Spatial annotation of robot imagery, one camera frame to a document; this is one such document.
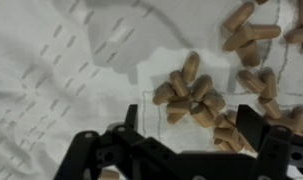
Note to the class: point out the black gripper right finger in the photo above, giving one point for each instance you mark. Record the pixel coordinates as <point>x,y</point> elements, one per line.
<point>251,125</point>

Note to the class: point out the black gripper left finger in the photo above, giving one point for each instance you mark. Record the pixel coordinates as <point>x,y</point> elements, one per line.
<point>131,119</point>

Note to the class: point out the tan wooden peg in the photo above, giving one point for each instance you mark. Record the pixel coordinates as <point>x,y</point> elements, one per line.
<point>249,33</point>
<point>271,107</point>
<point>230,135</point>
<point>239,17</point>
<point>203,116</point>
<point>178,83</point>
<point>251,82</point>
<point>249,54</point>
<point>190,66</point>
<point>295,36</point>
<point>267,76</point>
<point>163,93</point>
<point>178,107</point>
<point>201,87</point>

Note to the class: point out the white quilted duvet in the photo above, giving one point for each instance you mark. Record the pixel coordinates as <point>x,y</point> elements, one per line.
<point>68,66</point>

